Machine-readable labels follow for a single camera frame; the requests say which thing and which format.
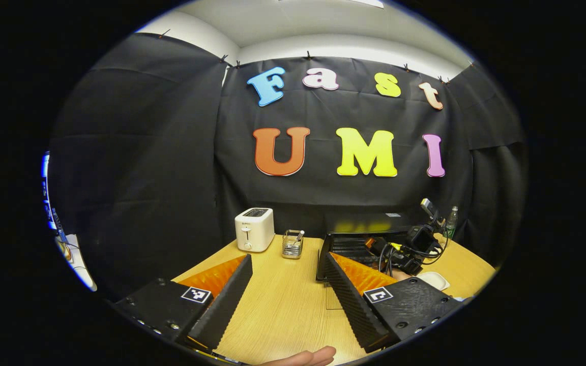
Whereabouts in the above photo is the clear plastic water bottle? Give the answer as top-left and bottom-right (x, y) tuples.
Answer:
(445, 205), (459, 239)

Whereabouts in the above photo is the white square plate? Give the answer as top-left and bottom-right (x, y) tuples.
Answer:
(417, 271), (451, 292)

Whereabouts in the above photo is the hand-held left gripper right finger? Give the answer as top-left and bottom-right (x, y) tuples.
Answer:
(324, 252), (464, 354)

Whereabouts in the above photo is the wire mesh holder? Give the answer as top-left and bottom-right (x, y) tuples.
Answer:
(281, 230), (305, 260)

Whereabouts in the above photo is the white toaster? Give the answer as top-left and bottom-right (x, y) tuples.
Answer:
(235, 207), (276, 253)

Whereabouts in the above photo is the black backdrop cloth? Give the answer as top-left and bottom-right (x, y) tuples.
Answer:
(48, 32), (528, 300)

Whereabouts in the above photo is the computer monitor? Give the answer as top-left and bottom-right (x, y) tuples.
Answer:
(41, 151), (57, 234)

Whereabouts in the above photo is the black electric oven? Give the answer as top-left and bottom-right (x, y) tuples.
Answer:
(316, 212), (428, 283)

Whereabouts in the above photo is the white side table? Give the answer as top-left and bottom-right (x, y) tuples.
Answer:
(54, 233), (98, 292)

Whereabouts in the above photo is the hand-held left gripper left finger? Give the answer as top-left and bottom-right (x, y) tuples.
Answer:
(114, 254), (253, 352)

